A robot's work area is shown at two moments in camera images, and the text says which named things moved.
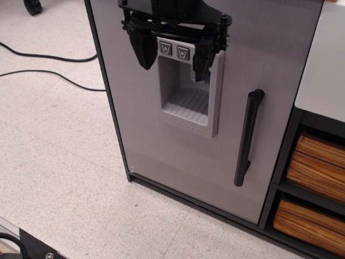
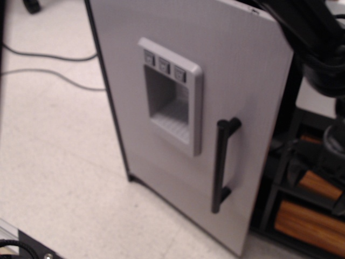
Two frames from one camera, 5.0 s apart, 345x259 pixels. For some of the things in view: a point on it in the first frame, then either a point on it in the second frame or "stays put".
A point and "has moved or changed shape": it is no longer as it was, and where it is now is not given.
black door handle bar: x=254 y=99 to x=225 y=129
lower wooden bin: x=323 y=229 stays put
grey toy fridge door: x=268 y=46 has moved or changed shape
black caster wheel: x=33 y=7 stays put
